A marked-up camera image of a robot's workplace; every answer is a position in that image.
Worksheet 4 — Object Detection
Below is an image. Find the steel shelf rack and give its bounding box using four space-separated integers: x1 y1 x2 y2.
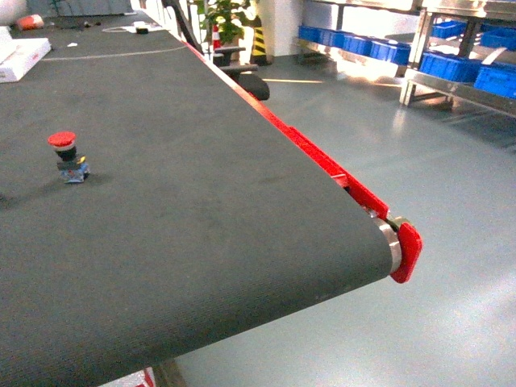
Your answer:
297 1 515 116

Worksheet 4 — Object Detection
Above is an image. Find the black office chair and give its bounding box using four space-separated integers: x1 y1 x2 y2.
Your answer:
213 46 270 101

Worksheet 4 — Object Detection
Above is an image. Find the red conveyor end cap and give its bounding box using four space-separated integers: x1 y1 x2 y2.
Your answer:
390 223 423 284

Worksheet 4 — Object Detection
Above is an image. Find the green potted plant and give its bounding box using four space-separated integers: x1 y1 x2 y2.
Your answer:
195 0 255 45

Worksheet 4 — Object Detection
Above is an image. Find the red mushroom push button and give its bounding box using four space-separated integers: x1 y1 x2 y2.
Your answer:
47 131 90 184

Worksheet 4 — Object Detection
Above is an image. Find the white flat box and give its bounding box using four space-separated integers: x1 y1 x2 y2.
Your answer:
1 38 52 83

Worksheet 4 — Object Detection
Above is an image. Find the white cable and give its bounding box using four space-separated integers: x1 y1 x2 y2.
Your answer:
40 23 189 62

